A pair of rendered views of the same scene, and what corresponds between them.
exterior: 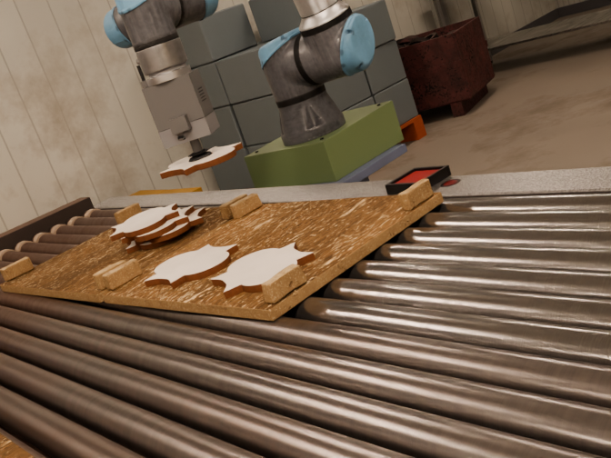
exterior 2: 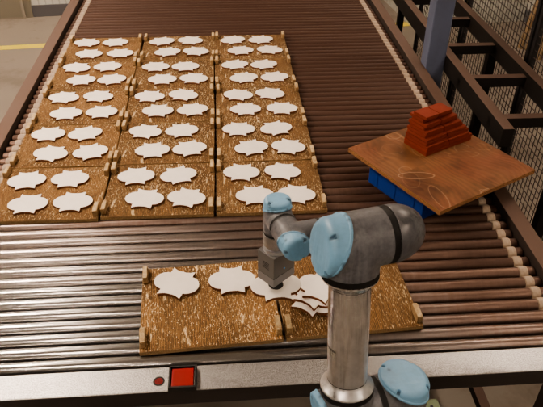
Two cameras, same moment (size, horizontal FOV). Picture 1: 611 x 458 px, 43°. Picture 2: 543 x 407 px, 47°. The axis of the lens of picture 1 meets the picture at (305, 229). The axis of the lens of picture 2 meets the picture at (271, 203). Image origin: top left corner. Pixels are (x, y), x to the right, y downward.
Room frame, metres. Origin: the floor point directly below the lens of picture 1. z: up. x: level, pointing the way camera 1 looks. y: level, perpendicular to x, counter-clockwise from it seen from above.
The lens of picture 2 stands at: (1.99, -1.02, 2.31)
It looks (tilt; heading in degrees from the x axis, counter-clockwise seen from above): 36 degrees down; 121
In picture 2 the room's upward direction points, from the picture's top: 1 degrees clockwise
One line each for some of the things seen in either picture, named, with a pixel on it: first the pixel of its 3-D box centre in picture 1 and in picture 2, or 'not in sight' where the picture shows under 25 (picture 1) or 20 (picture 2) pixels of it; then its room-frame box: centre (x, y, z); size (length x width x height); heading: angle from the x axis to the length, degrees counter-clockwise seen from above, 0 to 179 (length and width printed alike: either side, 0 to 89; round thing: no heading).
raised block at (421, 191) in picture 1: (415, 194); (142, 337); (1.05, -0.16, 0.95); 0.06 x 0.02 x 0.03; 129
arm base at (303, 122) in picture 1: (306, 113); not in sight; (1.78, -0.09, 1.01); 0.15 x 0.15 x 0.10
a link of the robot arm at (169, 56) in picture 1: (161, 59); (277, 237); (1.32, 0.13, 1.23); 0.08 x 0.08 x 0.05
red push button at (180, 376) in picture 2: (417, 180); (183, 378); (1.22, -0.20, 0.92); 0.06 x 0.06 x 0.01; 36
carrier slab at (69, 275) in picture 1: (125, 249); (343, 291); (1.44, 0.33, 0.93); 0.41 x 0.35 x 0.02; 39
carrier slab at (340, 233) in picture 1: (265, 249); (208, 304); (1.12, 0.07, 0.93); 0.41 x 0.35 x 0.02; 39
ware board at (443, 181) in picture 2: not in sight; (439, 160); (1.47, 1.09, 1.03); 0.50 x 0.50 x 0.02; 65
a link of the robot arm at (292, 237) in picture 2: (178, 4); (296, 237); (1.41, 0.08, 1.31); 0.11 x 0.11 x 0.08; 51
